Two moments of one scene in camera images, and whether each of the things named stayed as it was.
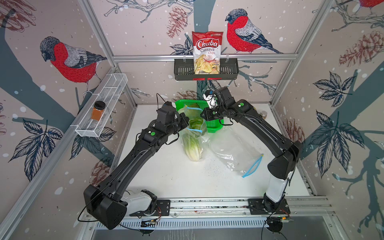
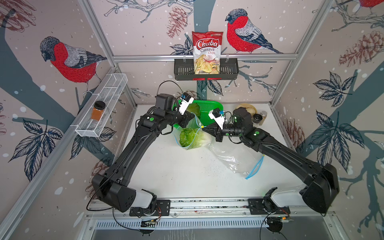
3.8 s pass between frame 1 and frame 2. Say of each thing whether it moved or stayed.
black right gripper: moved
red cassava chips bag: stayed
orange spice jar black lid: stayed
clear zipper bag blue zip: moved
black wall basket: stayed
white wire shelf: stayed
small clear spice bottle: stayed
